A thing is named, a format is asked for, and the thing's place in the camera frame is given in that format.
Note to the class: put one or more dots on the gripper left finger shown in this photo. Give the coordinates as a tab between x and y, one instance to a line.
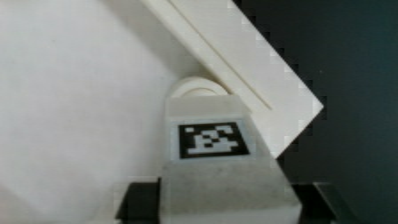
137	211

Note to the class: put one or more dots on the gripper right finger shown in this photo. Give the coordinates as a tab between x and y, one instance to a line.
324	206

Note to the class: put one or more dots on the white table leg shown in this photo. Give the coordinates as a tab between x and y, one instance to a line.
223	183

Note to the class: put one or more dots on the white square table top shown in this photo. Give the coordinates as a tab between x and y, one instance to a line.
95	54

